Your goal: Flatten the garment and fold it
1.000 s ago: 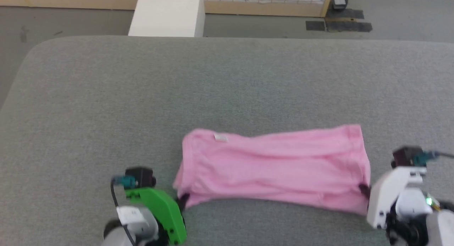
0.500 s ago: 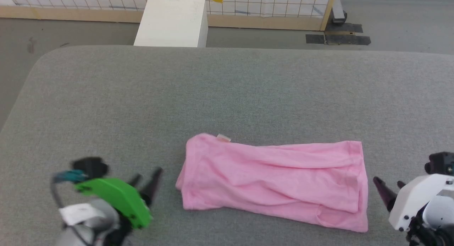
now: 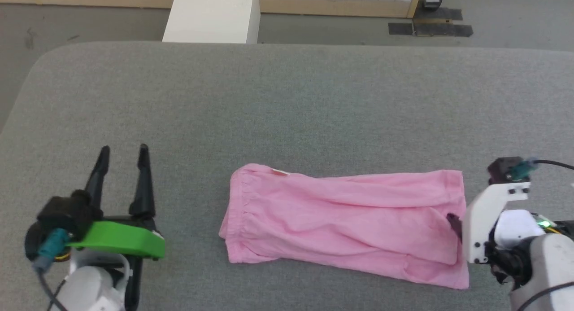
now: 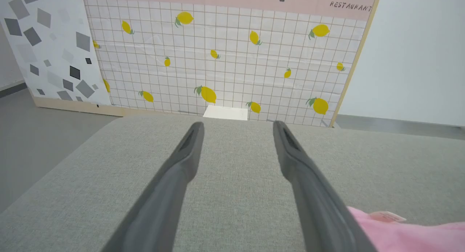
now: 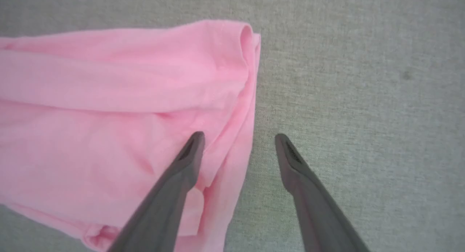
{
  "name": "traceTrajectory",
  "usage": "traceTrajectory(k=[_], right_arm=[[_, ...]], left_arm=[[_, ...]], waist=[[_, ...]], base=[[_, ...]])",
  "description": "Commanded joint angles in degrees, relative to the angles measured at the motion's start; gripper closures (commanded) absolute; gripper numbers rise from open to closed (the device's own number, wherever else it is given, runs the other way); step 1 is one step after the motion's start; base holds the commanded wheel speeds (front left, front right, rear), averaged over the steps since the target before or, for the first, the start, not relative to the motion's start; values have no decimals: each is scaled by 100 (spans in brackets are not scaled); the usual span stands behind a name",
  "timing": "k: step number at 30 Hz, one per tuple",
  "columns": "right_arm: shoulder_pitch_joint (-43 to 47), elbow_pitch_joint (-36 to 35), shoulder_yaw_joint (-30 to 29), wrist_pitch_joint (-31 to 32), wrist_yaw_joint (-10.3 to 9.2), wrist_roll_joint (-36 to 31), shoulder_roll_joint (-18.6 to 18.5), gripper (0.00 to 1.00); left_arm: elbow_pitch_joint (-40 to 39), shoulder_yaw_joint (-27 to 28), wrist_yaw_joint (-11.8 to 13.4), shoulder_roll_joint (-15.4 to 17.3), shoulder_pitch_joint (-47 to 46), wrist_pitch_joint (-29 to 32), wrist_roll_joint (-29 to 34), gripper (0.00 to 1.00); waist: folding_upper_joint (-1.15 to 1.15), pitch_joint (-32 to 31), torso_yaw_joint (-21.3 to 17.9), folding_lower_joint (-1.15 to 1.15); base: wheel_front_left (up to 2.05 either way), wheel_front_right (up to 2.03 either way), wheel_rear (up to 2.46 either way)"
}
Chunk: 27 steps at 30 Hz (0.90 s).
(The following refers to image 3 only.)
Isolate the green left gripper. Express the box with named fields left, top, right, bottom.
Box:
left=25, top=144, right=165, bottom=263

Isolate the pink cloth garment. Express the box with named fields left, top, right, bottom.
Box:
left=218, top=163, right=470, bottom=290

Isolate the white box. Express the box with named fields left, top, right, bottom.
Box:
left=162, top=0, right=261, bottom=44

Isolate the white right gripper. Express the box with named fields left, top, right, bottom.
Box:
left=447, top=182, right=532, bottom=263

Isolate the left cable with teal plug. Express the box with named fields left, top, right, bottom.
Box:
left=34, top=228, right=70, bottom=311

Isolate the cable with teal plug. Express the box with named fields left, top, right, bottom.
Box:
left=511, top=158, right=574, bottom=182
left=34, top=228, right=70, bottom=311

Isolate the lemon print partition screen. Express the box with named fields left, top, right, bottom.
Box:
left=0, top=0, right=423, bottom=19

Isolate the right cable with teal plug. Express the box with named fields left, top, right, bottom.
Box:
left=511, top=158, right=574, bottom=182

